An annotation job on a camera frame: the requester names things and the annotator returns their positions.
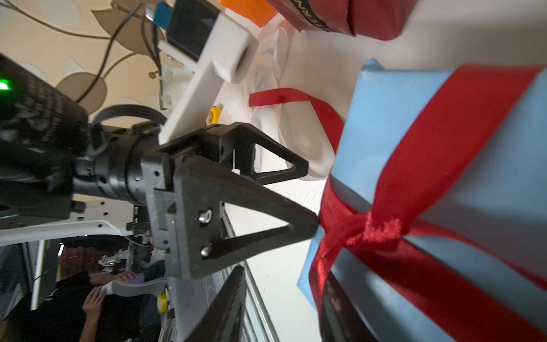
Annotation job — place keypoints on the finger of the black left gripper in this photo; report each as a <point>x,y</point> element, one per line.
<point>221,218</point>
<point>255,155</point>

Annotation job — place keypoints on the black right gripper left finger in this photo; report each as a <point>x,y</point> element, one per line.
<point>224,320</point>

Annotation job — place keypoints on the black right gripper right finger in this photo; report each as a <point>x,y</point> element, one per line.
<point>339,320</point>

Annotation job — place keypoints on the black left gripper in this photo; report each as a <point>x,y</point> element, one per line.
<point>132,166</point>

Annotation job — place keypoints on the white satin ribbon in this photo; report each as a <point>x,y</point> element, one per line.
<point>293,125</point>

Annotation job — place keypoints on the red satin ribbon bow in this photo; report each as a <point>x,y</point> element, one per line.
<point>406,205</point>

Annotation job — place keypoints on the blue gift box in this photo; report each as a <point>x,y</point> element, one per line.
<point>470,192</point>

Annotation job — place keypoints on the orange gift box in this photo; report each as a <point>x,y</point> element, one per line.
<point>259,12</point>

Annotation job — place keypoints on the dark red gift box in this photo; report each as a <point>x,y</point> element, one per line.
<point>383,20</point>

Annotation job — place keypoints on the yellow tape measure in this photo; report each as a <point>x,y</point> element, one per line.
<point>214,115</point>

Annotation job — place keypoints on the person behind the rig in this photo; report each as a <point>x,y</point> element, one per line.
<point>80,309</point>

